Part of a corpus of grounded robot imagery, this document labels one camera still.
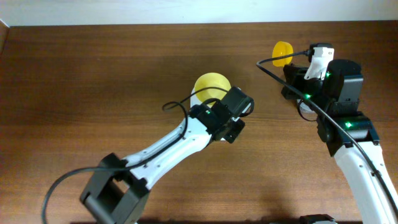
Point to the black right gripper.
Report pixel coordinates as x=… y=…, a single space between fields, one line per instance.
x=293 y=77

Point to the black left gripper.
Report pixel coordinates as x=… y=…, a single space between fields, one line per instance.
x=232 y=137

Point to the orange measuring scoop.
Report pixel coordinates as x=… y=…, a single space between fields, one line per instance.
x=282 y=49

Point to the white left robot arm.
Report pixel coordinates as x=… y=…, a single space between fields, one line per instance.
x=118 y=191

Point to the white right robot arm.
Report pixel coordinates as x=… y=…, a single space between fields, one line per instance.
x=350 y=136

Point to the white digital kitchen scale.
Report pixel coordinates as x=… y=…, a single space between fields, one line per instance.
x=194 y=100

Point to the yellow plastic bowl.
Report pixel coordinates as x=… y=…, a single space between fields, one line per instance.
x=214 y=85

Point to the clear plastic container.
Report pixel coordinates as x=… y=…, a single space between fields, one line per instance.
x=304 y=108

